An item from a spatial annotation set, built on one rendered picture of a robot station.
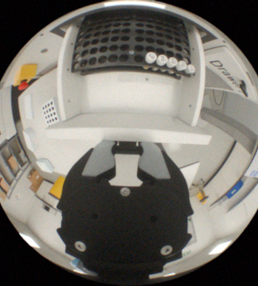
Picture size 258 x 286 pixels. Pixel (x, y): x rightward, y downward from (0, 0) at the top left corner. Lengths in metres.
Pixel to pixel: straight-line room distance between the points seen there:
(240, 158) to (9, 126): 3.82
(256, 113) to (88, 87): 1.78
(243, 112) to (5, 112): 2.49
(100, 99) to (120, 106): 0.05
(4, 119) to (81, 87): 0.69
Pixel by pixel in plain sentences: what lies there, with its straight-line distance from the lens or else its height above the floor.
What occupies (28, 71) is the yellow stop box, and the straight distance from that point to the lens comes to 0.35.
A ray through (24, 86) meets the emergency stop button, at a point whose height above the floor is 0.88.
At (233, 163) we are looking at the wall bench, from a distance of 3.14.
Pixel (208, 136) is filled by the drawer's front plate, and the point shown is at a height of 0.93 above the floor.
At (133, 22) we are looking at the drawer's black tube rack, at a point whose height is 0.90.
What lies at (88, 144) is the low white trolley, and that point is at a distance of 0.35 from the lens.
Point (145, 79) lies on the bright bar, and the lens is 0.17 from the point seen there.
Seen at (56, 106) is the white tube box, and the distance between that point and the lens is 0.34.
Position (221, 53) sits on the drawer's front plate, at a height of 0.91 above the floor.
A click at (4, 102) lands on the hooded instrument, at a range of 0.83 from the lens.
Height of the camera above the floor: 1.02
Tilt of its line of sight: 59 degrees down
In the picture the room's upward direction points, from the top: 179 degrees counter-clockwise
